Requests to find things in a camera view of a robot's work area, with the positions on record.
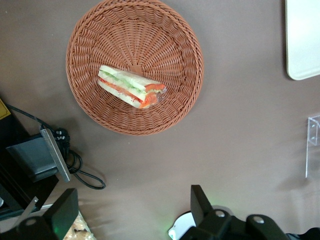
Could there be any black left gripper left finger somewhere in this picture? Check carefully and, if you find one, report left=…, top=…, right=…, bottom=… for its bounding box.
left=0, top=188, right=80, bottom=240

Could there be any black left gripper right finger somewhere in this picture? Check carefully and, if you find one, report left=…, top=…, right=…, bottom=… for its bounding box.
left=182, top=184, right=291, bottom=240

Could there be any triangle sandwich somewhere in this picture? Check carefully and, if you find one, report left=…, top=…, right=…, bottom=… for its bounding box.
left=97, top=65, right=167, bottom=110

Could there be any round brown wicker basket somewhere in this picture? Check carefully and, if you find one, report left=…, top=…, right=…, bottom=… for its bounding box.
left=65, top=0, right=205, bottom=136

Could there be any cream plastic tray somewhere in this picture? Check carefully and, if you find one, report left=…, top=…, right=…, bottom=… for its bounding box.
left=284, top=0, right=320, bottom=81

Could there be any rice cracker snack bag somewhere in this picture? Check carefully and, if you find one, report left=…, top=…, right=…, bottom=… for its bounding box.
left=62, top=209, right=96, bottom=240

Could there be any grey metal plate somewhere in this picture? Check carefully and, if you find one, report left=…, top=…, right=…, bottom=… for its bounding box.
left=39, top=128, right=72, bottom=183

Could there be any dark box-shaped machine chute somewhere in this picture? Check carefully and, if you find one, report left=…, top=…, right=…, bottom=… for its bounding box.
left=5, top=133, right=61, bottom=183

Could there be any black machine with yellow panel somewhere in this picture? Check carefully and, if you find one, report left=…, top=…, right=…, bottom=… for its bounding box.
left=0, top=97, right=61, bottom=221

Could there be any clear acrylic bottle rack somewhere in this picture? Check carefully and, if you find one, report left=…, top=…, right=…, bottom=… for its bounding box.
left=305, top=114, right=320, bottom=179

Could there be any black power cable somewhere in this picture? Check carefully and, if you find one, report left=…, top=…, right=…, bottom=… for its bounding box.
left=4, top=103, right=106, bottom=190

